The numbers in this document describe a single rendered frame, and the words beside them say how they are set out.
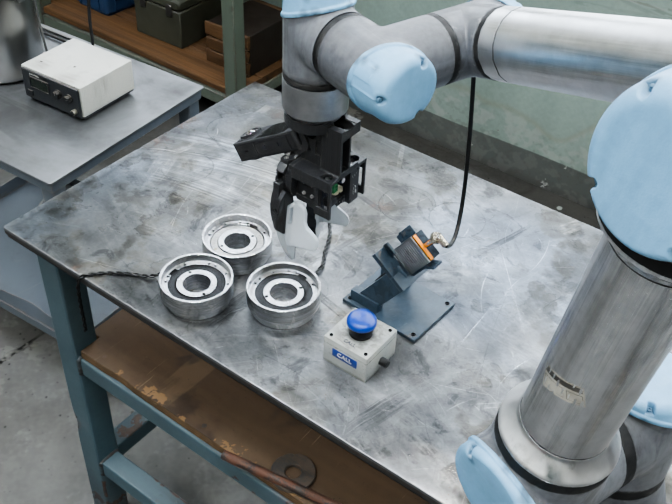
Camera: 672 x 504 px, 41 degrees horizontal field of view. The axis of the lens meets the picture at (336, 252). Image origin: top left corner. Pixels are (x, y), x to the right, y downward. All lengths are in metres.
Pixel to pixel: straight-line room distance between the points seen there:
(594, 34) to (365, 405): 0.57
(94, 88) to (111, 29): 1.38
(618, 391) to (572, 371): 0.04
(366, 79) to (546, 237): 0.68
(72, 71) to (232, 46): 0.91
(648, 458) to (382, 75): 0.46
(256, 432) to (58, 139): 0.77
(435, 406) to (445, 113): 1.97
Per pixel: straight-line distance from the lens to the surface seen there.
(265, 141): 1.08
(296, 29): 0.95
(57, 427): 2.25
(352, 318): 1.18
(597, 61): 0.82
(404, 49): 0.87
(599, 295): 0.70
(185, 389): 1.53
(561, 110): 2.84
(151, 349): 1.60
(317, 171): 1.04
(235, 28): 2.78
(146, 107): 1.99
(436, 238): 1.19
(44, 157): 1.87
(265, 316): 1.25
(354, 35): 0.90
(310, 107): 0.99
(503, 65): 0.90
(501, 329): 1.30
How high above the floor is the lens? 1.70
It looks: 40 degrees down
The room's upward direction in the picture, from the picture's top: 3 degrees clockwise
